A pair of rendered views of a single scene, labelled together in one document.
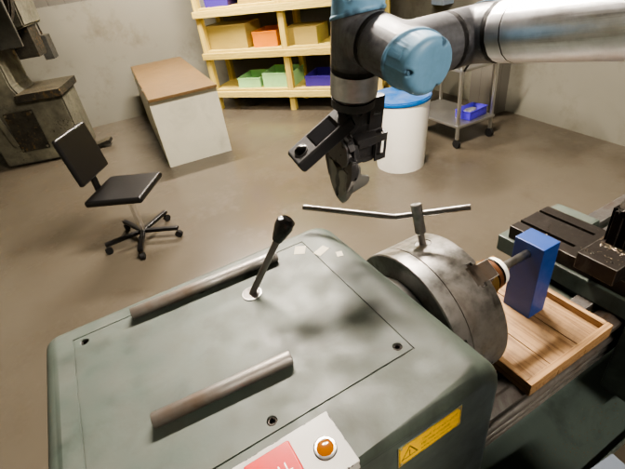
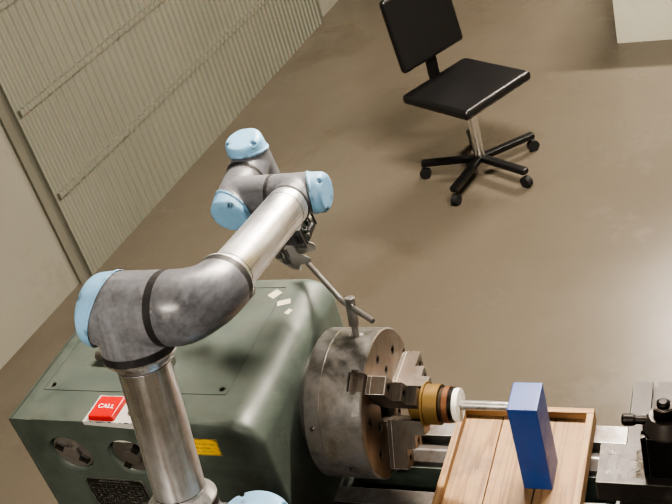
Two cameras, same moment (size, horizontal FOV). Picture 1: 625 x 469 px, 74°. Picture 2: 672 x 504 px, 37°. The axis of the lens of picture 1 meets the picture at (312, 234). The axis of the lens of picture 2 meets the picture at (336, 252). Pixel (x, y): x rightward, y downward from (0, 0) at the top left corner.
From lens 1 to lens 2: 174 cm
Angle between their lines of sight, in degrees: 44
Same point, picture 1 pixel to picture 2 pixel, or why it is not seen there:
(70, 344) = not seen: hidden behind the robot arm
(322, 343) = (197, 364)
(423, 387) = (199, 415)
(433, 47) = (221, 209)
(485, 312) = (340, 415)
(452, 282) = (328, 376)
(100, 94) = not seen: outside the picture
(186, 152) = (654, 20)
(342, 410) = not seen: hidden behind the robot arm
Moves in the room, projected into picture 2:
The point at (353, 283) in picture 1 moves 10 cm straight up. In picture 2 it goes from (262, 338) to (248, 301)
